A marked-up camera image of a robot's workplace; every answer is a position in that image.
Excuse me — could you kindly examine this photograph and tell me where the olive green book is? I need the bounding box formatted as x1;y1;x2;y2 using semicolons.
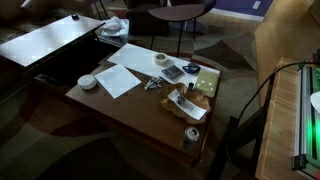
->
193;68;221;98

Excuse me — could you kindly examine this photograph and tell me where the metal keys bunch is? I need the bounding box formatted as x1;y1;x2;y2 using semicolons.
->
143;76;163;92

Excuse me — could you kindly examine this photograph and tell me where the dark pen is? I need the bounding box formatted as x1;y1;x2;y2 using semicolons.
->
158;75;173;84

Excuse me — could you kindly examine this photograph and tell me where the grey calculator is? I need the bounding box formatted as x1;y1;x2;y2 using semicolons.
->
161;65;185;80

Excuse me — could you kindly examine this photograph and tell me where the brown wooden coffee table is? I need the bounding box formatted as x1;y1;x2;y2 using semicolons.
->
64;43;223;168

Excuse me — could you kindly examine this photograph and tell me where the white tape roll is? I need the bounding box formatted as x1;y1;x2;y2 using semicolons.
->
153;52;170;66

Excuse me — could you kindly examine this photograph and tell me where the long white paper receipt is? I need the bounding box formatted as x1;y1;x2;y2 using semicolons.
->
167;88;208;121

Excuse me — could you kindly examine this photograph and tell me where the large white paper sheet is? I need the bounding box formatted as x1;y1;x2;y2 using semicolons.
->
107;43;221;88

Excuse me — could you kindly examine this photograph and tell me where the printed white paper sheet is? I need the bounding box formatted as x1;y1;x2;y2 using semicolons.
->
94;63;142;100

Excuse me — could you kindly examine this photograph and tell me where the silver soda can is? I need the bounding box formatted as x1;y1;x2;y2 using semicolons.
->
182;125;201;150

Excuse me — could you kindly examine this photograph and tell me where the round white disc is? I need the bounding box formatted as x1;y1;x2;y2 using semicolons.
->
77;73;98;91

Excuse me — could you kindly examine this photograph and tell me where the round dark side table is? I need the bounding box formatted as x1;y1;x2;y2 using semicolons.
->
148;3;208;58

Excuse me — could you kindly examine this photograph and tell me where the dark wooden chair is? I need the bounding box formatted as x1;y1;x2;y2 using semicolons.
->
206;71;278;180

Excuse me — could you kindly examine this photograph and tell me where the patterned area rug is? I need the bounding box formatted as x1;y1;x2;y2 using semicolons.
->
0;9;268;180

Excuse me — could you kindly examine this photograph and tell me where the white round object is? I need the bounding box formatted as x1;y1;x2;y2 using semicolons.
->
309;90;320;114

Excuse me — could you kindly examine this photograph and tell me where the blue coiled strap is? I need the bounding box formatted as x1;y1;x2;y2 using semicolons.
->
182;61;202;75

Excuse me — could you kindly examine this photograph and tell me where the black cable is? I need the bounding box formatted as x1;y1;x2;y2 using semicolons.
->
236;60;308;126

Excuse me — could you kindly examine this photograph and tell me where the aluminium rail frame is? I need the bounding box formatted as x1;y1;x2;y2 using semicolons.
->
292;63;320;178

